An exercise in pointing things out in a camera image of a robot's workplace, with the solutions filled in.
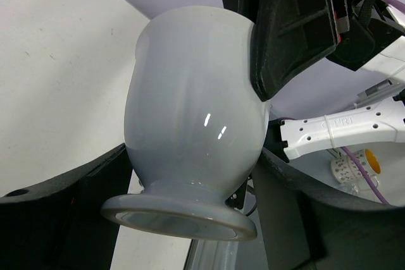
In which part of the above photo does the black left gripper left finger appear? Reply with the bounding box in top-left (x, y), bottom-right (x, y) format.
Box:
top-left (1, 145), bottom-right (132, 269)

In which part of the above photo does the white dotted yellow cup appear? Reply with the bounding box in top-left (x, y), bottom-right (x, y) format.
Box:
top-left (330, 149), bottom-right (381, 183)

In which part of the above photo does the grey footed mug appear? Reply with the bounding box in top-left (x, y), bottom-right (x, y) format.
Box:
top-left (100, 6), bottom-right (269, 242)

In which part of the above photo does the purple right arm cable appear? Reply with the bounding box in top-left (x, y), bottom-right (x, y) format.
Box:
top-left (343, 0), bottom-right (405, 206)

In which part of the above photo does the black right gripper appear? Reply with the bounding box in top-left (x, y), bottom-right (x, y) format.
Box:
top-left (250, 0), bottom-right (399, 101)

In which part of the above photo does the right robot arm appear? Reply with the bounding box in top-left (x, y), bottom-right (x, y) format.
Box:
top-left (222, 0), bottom-right (404, 161)

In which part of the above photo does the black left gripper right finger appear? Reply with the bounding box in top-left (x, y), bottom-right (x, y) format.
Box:
top-left (252, 150), bottom-right (404, 269)

